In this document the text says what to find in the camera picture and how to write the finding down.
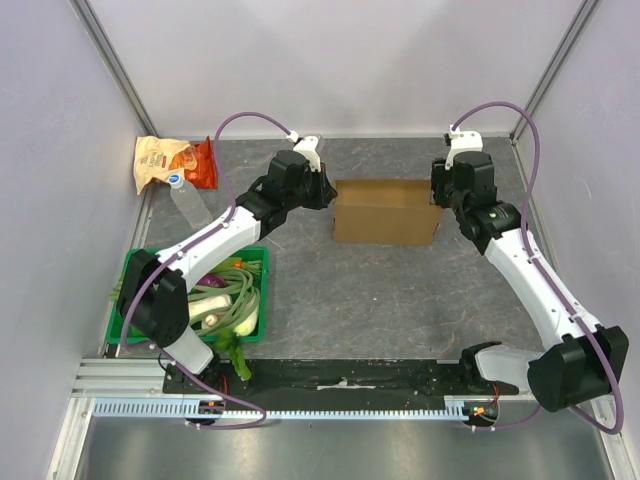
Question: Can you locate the red chip bag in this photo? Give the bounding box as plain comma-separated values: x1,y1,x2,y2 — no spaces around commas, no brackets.
169,137,218,190

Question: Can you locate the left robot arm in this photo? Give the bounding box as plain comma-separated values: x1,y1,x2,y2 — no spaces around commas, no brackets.
116,150,337,393

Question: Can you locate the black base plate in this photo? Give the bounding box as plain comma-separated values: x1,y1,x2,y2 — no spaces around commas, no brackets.
162,357,521,412

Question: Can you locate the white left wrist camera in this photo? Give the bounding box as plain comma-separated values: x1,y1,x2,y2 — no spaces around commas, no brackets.
285,130,324,172

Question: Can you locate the beige chip bag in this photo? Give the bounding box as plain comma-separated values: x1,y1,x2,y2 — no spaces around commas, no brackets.
133,136,191,195

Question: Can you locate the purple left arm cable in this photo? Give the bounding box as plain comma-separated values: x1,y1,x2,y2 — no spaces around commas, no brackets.
119,110,269,430

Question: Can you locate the green leafy lettuce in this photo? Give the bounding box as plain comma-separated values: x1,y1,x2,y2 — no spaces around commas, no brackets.
211,328,252,381

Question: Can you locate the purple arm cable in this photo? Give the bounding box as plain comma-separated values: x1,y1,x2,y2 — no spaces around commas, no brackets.
452,100,626,435
119,110,269,430

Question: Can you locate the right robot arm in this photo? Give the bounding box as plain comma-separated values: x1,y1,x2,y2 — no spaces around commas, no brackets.
431,151,629,412

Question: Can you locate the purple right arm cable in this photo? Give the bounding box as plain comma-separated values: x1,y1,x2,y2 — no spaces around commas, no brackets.
452,100,626,435

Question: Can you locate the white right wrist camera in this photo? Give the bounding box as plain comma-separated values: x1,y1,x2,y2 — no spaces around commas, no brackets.
445,125,483,170

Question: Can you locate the purple red onion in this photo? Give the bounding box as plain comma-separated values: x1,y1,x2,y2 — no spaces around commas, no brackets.
195,273,227,290

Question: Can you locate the clear plastic water bottle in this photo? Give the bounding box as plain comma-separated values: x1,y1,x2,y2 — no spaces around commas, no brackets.
168,173,213,229

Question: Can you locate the green long beans bundle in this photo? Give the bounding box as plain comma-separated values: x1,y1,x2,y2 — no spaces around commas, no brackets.
188,257,263,310

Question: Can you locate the brown cardboard box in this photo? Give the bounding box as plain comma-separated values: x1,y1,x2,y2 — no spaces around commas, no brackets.
333,179,444,246

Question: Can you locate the green plastic crate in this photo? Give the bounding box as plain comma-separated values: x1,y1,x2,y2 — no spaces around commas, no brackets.
105,246,270,345

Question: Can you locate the white green bok choy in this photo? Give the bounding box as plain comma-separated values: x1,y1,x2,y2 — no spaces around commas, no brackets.
188,294,260,337

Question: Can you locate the light blue cable duct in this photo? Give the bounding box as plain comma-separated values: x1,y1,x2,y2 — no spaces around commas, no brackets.
92,398,483,421

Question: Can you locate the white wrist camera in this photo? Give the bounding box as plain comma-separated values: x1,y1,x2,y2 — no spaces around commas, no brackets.
285,130,324,172
445,125,483,170

